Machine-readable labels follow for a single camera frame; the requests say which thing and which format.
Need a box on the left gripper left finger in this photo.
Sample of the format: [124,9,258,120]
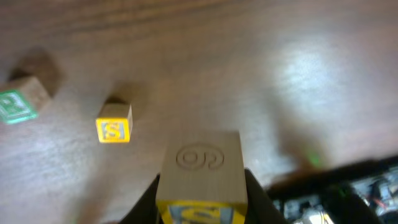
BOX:
[119,174,160,224]

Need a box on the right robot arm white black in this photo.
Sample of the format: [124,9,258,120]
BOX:
[266,156,397,224]

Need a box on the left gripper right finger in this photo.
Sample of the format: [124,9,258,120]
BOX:
[244,169,288,224]

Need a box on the yellow S block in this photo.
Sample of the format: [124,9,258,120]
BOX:
[96,103,132,143]
[155,131,248,224]

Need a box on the green R block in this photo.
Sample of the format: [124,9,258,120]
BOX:
[1,77,51,124]

